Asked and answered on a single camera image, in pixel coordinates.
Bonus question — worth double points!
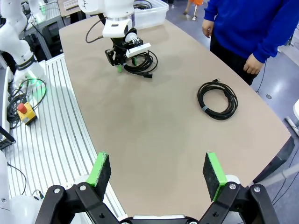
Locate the person's right hand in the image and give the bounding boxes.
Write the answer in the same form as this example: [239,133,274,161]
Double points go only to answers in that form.
[202,20,214,38]

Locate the black USB cable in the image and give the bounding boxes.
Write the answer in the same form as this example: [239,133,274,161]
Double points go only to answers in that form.
[133,0,154,10]

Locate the left forearm blue sleeve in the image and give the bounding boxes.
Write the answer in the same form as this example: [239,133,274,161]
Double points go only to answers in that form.
[251,21,297,64]

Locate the black table leg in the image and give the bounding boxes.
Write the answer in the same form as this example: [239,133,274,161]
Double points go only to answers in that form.
[252,136,296,185]

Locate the brown board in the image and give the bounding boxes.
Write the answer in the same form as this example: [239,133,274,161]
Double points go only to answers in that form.
[57,0,83,17]

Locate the yellow emergency stop button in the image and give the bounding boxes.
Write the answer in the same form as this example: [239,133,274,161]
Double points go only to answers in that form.
[17,102,38,126]

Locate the clear plastic storage bin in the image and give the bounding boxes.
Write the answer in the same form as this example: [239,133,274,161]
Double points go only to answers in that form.
[130,0,169,30]

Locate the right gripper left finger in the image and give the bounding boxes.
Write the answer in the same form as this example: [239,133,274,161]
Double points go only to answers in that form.
[35,151,122,224]

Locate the white slatted robot platform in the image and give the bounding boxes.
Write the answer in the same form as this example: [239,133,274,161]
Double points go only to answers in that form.
[0,55,128,224]

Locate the person in blue hoodie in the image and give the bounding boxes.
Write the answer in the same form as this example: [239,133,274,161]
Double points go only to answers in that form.
[202,0,299,86]

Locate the black power cable with plug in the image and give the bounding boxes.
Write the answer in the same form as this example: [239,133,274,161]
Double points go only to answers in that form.
[123,50,159,79]

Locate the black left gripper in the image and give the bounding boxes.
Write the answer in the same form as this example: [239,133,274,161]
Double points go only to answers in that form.
[104,37,138,74]

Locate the person's left hand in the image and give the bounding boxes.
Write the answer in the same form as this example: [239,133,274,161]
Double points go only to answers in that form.
[243,54,264,75]

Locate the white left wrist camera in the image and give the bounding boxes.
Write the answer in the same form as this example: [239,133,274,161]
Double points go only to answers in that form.
[125,32,152,58]

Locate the right forearm blue sleeve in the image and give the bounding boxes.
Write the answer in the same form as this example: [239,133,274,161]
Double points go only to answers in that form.
[202,0,218,23]

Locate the black cable tangle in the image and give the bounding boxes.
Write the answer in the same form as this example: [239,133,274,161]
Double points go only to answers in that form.
[6,78,47,129]

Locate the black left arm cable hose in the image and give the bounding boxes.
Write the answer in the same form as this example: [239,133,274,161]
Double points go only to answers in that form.
[85,14,110,44]

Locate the long black cable grey tape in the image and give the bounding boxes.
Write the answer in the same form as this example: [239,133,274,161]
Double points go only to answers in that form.
[197,78,239,121]

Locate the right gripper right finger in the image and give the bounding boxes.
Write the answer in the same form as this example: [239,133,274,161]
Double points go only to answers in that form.
[197,152,281,224]

